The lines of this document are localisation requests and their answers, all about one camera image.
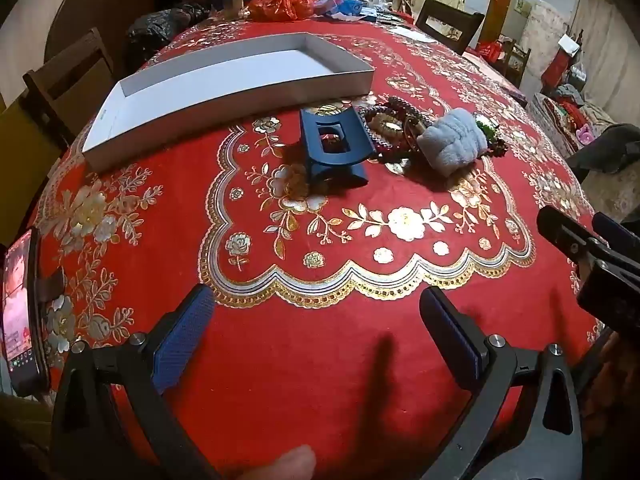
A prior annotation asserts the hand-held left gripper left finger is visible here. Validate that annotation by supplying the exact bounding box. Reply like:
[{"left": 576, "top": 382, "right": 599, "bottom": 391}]
[{"left": 50, "top": 284, "right": 221, "bottom": 480}]

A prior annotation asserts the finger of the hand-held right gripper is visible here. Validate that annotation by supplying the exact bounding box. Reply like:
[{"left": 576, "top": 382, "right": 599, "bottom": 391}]
[
  {"left": 536, "top": 205, "right": 608, "bottom": 262},
  {"left": 592, "top": 211, "right": 640, "bottom": 267}
]

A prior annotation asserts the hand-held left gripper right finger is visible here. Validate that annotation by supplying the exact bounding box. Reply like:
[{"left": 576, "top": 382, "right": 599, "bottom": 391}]
[{"left": 419, "top": 286, "right": 583, "bottom": 480}]

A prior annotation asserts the person's left hand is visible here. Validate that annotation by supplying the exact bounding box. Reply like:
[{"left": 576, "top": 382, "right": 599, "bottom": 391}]
[{"left": 234, "top": 445, "right": 317, "bottom": 480}]

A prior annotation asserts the pile of clothes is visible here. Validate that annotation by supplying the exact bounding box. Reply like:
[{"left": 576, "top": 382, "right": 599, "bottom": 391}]
[{"left": 531, "top": 82, "right": 640, "bottom": 158}]

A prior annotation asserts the grey fluffy scrunchie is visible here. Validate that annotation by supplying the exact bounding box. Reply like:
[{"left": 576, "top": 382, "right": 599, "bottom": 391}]
[{"left": 416, "top": 108, "right": 488, "bottom": 177}]

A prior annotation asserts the smartphone with lit screen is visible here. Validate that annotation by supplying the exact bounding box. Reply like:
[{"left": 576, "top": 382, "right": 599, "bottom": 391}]
[{"left": 1, "top": 227, "right": 52, "bottom": 397}]

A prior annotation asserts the red floral tablecloth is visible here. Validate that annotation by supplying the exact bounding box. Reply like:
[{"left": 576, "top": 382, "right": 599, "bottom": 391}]
[{"left": 25, "top": 12, "right": 613, "bottom": 480}]

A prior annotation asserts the dark wooden chair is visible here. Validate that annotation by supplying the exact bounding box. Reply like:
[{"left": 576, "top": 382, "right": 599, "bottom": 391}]
[
  {"left": 415, "top": 0, "right": 486, "bottom": 56},
  {"left": 499, "top": 39, "right": 532, "bottom": 88},
  {"left": 22, "top": 27, "right": 117, "bottom": 143}
]

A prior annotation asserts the gold bangle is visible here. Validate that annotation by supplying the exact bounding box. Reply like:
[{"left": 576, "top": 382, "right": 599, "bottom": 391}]
[{"left": 372, "top": 114, "right": 407, "bottom": 138}]

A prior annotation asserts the blue hair claw clip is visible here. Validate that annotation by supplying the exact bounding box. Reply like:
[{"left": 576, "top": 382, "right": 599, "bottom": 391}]
[{"left": 299, "top": 107, "right": 376, "bottom": 186}]

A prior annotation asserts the white shallow cardboard box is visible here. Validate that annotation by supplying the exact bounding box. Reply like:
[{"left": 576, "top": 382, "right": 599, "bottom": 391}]
[{"left": 81, "top": 32, "right": 376, "bottom": 173}]

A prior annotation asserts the blue plastic bag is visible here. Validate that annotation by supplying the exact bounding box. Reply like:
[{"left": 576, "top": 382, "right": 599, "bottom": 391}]
[{"left": 320, "top": 0, "right": 368, "bottom": 18}]

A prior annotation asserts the black plastic bag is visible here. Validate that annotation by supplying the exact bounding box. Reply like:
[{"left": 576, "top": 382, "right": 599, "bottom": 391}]
[{"left": 124, "top": 2, "right": 213, "bottom": 61}]

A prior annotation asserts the round wooden tabletop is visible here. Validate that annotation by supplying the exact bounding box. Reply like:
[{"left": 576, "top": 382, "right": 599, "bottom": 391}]
[{"left": 44, "top": 0, "right": 168, "bottom": 63}]

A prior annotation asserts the red plastic bag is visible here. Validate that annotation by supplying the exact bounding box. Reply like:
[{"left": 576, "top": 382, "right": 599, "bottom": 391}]
[{"left": 244, "top": 0, "right": 318, "bottom": 23}]

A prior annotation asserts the green beaded bracelet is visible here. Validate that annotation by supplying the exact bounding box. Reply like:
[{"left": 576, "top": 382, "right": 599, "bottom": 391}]
[{"left": 474, "top": 116, "right": 510, "bottom": 157}]

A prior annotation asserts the dark red beaded bracelet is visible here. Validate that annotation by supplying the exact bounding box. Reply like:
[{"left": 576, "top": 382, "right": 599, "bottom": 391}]
[{"left": 377, "top": 147, "right": 418, "bottom": 173}]

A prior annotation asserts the brown beaded bracelet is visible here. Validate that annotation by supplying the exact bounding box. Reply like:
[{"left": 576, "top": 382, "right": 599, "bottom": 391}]
[{"left": 384, "top": 96, "right": 432, "bottom": 123}]

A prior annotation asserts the purple beaded bracelet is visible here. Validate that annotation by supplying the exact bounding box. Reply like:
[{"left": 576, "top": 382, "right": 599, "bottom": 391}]
[{"left": 356, "top": 105, "right": 401, "bottom": 158}]

